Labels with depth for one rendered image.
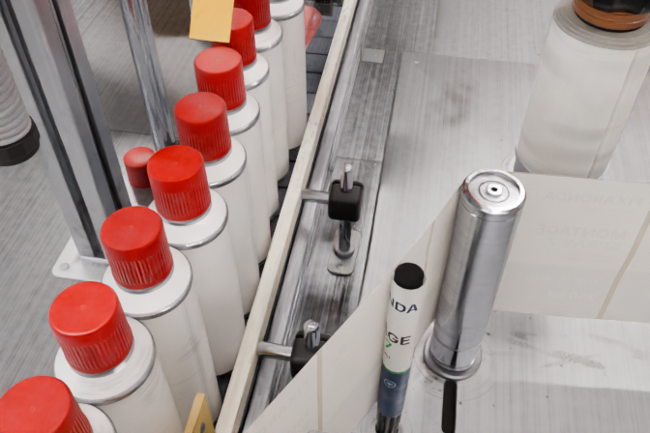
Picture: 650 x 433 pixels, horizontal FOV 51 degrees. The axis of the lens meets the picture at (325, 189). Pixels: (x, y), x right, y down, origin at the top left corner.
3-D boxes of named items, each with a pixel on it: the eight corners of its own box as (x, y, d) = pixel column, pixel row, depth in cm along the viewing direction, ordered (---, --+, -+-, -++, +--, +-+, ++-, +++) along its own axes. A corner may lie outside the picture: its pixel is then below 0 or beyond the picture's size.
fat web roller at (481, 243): (481, 386, 51) (535, 221, 38) (421, 376, 52) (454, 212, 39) (482, 334, 55) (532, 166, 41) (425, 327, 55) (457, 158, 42)
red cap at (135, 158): (166, 172, 75) (161, 151, 73) (147, 192, 73) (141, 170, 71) (141, 163, 76) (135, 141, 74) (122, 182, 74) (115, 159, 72)
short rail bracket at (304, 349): (328, 424, 55) (329, 345, 46) (252, 412, 55) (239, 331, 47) (335, 388, 57) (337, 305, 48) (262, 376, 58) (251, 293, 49)
